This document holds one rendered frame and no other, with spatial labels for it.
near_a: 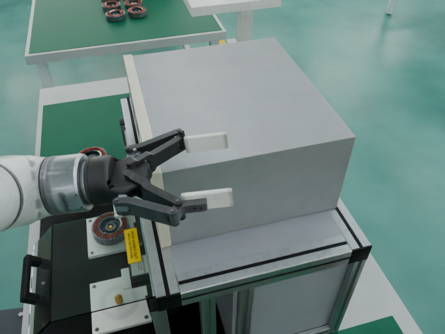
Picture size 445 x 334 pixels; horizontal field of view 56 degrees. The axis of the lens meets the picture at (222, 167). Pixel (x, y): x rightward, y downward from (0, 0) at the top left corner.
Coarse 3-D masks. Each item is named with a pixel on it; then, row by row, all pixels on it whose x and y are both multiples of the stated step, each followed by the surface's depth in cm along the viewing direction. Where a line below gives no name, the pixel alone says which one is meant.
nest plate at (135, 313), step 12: (144, 300) 112; (96, 312) 110; (108, 312) 110; (120, 312) 110; (132, 312) 110; (144, 312) 110; (96, 324) 107; (108, 324) 107; (120, 324) 107; (132, 324) 107
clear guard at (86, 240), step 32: (64, 224) 95; (96, 224) 95; (128, 224) 95; (64, 256) 89; (96, 256) 89; (32, 288) 89; (64, 288) 83; (96, 288) 83; (128, 288) 83; (32, 320) 83
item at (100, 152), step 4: (88, 148) 158; (92, 148) 158; (96, 148) 158; (100, 148) 158; (80, 152) 156; (84, 152) 156; (88, 152) 157; (92, 152) 158; (96, 152) 158; (100, 152) 156; (104, 152) 156; (88, 156) 156
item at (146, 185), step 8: (128, 176) 61; (136, 176) 61; (144, 184) 60; (144, 192) 60; (152, 192) 58; (160, 192) 58; (168, 192) 58; (152, 200) 60; (160, 200) 58; (168, 200) 57; (176, 200) 56; (184, 216) 58
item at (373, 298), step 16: (112, 80) 201; (48, 96) 191; (64, 96) 191; (80, 96) 191; (96, 96) 191; (32, 224) 136; (32, 240) 131; (368, 256) 127; (368, 272) 122; (368, 288) 119; (384, 288) 119; (352, 304) 115; (368, 304) 115; (384, 304) 115; (400, 304) 115; (352, 320) 112; (368, 320) 112; (400, 320) 112
